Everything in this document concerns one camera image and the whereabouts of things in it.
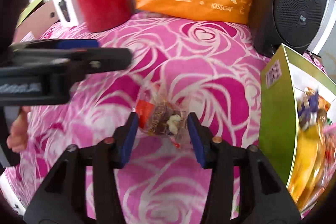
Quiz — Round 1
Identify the light green flat box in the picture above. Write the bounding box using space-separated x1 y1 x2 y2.
16 0 45 28

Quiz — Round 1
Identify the pink rose tablecloth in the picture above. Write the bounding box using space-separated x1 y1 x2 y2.
5 12 273 223

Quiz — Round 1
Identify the chocolate treat clear wrap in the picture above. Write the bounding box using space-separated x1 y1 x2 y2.
134 85 190 149

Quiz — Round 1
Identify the yellow snack packet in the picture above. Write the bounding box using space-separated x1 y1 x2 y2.
288 122 326 209

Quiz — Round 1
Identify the white box with cup picture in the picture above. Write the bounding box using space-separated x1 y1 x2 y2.
53 0 82 27

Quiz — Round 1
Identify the cardboard box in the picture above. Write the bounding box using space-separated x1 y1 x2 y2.
13 0 59 43

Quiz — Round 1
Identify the person's left hand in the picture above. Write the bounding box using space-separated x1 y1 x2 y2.
7 106 31 153

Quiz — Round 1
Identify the black speaker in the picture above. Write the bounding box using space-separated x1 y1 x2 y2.
248 0 327 57

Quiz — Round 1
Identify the green rimmed white tray box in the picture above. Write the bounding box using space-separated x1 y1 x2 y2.
259 45 335 213

